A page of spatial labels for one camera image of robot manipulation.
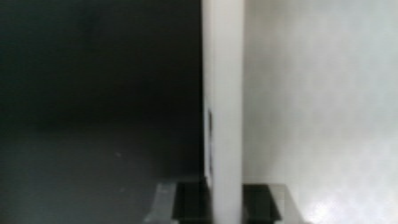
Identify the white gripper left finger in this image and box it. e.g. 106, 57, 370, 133
143, 182, 212, 224

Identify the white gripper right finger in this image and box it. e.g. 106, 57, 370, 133
244, 184, 306, 224

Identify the white desk top tray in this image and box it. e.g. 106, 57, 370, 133
203, 0, 398, 224

